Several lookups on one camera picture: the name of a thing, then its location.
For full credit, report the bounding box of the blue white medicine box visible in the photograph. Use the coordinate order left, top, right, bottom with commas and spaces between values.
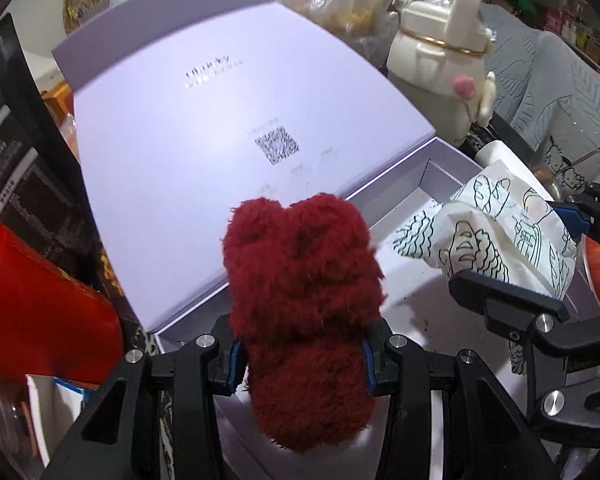
26, 374, 97, 466

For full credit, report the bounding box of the lavender open gift box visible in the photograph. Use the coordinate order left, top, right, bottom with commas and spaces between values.
50, 0, 600, 480

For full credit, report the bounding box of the black snack pouch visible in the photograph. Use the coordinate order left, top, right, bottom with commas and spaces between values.
0, 14, 104, 292

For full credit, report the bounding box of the red plastic container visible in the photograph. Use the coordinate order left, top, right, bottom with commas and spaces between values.
0, 222, 123, 385

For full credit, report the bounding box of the glass mug with stirrer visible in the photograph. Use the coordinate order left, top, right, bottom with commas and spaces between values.
531, 105, 600, 200

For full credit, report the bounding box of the white rolled towel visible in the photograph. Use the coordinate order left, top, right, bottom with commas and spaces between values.
476, 140, 543, 190

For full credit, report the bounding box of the red fluffy soft toy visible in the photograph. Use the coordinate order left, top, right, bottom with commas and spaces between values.
223, 193, 385, 453

